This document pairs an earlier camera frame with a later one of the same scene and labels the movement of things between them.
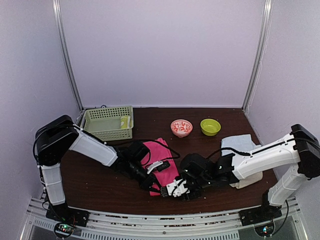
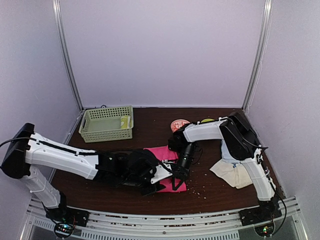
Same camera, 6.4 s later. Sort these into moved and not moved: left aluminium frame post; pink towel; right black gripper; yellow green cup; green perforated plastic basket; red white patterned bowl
Moved: pink towel; right black gripper
Not moved: red white patterned bowl; left aluminium frame post; yellow green cup; green perforated plastic basket
